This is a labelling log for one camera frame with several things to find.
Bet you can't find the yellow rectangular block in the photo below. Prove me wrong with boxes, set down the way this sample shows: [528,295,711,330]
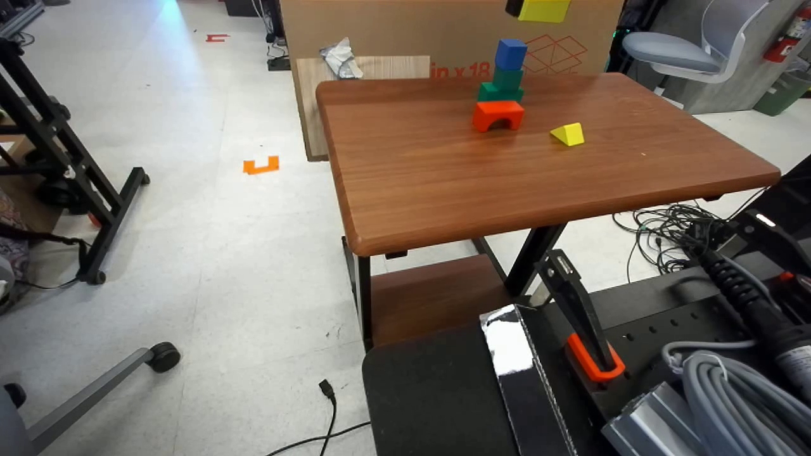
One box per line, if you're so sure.
[513,0,575,25]

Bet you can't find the blue cube block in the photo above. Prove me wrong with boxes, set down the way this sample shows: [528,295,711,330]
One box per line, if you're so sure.
[492,39,528,77]

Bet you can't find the dark green cube block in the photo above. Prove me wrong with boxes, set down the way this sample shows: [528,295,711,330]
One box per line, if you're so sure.
[492,65,525,92]

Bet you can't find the green rectangular block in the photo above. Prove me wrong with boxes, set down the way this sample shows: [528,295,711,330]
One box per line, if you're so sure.
[473,79,527,106]

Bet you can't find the orange arch block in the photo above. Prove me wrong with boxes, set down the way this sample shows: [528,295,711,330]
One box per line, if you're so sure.
[469,98,527,136]

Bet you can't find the yellow wedge block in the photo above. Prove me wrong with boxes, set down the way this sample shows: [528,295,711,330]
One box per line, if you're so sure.
[547,120,587,150]

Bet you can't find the large cardboard box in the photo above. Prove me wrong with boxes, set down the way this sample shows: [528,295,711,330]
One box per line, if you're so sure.
[275,0,629,83]

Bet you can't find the white mesh office chair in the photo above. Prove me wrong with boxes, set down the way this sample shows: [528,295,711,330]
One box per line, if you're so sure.
[620,0,787,115]

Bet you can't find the crumpled white paper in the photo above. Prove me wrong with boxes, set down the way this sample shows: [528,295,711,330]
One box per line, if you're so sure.
[318,35,366,83]

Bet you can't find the slanted black table leg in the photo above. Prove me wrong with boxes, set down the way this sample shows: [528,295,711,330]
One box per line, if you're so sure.
[501,220,570,300]

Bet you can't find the green box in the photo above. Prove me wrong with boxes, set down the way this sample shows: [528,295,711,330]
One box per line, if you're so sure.
[751,69,811,120]

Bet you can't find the wooden lower table shelf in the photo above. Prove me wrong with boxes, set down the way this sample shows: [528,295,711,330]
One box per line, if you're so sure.
[366,253,513,353]

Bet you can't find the straight black table leg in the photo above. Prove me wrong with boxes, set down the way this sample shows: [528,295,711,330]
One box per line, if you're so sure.
[351,250,376,350]

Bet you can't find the dark flat pad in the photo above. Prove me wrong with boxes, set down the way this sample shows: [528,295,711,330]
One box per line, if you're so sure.
[360,325,521,456]

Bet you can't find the black wheeled stand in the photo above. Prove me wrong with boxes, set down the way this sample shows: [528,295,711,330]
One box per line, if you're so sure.
[0,2,151,286]

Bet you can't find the brown cardboard sheet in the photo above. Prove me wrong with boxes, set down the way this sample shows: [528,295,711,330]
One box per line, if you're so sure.
[0,131,65,243]

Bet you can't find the grey office chair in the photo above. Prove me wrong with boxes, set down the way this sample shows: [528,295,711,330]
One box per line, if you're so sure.
[0,340,183,456]

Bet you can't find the tangled floor cables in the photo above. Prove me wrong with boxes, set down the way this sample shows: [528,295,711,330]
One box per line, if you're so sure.
[611,201,745,286]

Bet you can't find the orange floor bracket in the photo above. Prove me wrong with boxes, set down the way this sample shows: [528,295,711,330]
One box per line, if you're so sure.
[241,155,281,178]

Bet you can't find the shiny metal rail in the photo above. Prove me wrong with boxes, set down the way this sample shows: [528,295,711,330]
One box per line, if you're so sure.
[475,302,578,456]

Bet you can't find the thick black cable connector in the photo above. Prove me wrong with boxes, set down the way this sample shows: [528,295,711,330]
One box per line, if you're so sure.
[674,220,811,400]

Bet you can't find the grey coiled cable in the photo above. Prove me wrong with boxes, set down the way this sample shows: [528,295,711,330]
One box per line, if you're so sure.
[658,340,811,456]

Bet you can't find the grey metal bracket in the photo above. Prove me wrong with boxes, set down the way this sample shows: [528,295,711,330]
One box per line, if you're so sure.
[599,381,703,456]

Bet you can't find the thin black floor cable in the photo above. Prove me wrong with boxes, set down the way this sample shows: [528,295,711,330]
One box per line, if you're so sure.
[266,377,374,456]

